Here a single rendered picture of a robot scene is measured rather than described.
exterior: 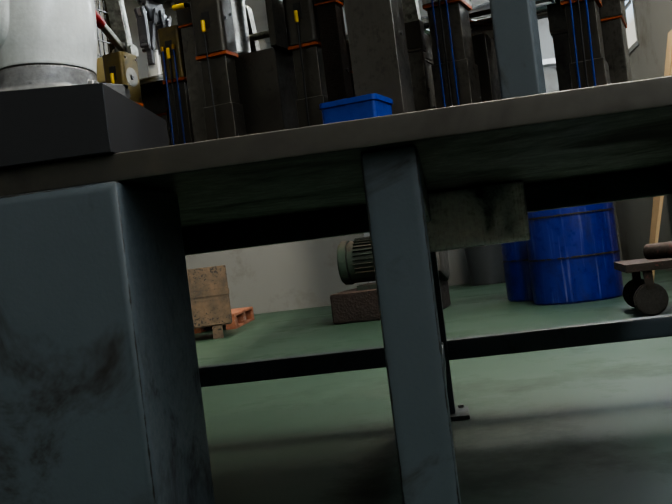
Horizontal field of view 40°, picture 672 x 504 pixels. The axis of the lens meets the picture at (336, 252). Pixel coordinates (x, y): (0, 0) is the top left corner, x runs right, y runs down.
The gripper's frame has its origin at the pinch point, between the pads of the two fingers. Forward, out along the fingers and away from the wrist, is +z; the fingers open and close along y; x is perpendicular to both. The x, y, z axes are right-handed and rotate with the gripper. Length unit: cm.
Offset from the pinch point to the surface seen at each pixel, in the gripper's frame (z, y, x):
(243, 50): 6.5, -23.3, -36.0
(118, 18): -9.1, -16.3, -0.7
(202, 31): 3.6, -33.6, -32.4
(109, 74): 4.4, -20.0, 1.1
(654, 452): 104, 15, -106
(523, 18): 15, -37, -98
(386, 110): 28, -43, -73
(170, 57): 4.5, -23.3, -17.8
